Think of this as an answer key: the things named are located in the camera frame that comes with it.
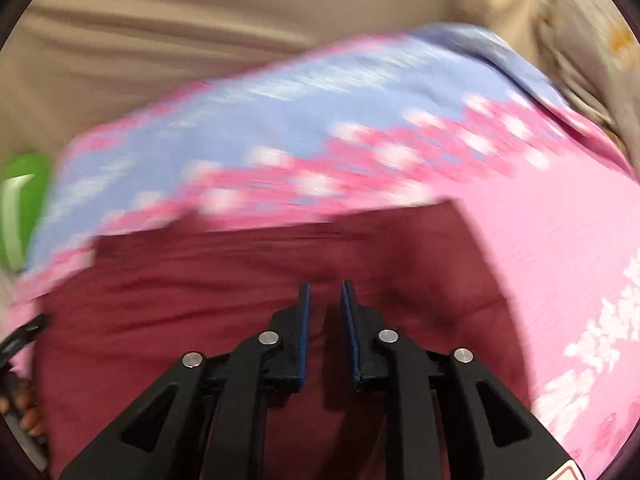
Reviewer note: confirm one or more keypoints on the pink floral bed sheet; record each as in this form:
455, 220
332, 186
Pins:
550, 235

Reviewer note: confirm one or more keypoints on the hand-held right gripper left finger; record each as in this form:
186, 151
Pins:
304, 340

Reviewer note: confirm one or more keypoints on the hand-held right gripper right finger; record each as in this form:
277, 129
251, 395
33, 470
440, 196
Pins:
352, 340

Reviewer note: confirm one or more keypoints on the green plush pillow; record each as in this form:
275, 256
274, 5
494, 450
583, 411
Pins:
30, 210

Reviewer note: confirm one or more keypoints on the pale floral curtain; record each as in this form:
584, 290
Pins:
590, 20

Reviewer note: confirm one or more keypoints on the person's left hand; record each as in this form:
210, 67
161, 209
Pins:
31, 415

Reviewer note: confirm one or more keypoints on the maroon quilted puffer jacket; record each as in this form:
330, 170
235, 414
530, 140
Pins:
175, 285

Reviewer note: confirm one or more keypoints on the beige cloth drape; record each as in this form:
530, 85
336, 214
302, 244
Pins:
200, 35

